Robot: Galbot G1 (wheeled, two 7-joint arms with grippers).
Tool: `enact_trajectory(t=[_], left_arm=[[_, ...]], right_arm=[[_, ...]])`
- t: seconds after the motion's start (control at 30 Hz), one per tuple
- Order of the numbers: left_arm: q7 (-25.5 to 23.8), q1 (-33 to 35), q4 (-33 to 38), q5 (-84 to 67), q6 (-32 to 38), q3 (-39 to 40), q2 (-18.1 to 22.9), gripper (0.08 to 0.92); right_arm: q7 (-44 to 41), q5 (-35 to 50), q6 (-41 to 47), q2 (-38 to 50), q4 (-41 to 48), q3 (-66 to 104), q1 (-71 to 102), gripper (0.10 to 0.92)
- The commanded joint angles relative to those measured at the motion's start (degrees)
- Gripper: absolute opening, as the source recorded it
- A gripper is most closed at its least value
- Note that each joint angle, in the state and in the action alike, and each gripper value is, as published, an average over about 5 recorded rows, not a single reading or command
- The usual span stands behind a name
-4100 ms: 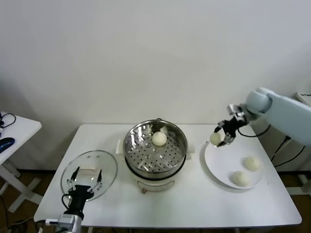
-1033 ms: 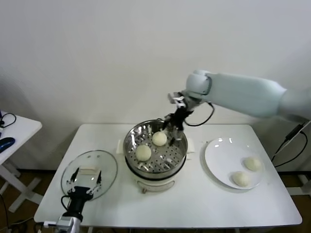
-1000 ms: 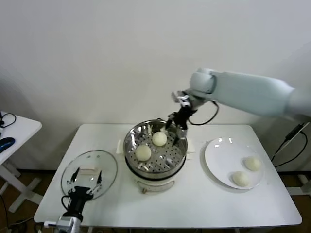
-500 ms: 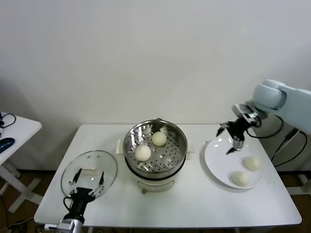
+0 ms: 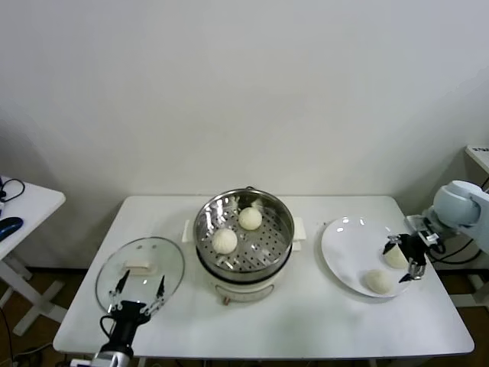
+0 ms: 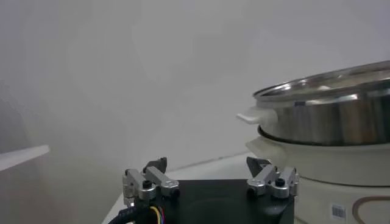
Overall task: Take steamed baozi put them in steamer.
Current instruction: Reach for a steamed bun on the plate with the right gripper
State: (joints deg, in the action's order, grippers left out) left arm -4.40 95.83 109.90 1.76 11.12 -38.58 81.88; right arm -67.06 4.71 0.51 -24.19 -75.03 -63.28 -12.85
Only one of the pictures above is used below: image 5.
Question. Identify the round glass pot lid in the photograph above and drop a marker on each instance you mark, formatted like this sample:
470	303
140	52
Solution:
160	256

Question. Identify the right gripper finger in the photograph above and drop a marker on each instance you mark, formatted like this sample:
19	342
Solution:
393	240
416	271

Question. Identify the blue computer mouse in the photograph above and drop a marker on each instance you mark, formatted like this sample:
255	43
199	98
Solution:
9	227

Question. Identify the white steamed baozi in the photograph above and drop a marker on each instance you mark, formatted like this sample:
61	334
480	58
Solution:
224	241
377	282
250	219
396	259

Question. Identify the white round plate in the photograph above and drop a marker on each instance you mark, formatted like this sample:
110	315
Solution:
351	248

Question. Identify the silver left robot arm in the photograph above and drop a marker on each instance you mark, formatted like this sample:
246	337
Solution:
112	359

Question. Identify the cream electric cooker base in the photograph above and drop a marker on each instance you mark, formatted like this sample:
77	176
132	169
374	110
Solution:
244	286

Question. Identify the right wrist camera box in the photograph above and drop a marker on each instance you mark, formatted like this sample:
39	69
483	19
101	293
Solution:
420	225

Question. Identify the white side table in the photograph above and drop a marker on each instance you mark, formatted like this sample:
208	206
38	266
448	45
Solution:
34	206

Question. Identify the stainless steel steamer basket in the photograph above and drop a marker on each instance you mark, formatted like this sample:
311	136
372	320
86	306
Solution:
263	244

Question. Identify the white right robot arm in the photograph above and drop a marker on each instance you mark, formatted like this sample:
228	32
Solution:
456	204

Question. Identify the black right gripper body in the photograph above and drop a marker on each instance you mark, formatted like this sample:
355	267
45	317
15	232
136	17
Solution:
414	250

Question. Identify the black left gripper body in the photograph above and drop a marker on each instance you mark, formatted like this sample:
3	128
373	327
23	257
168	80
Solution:
130	313

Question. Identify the white table with label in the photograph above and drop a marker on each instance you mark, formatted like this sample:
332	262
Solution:
479	156

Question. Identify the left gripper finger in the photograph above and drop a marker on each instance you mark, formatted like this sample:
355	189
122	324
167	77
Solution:
159	296
114	292

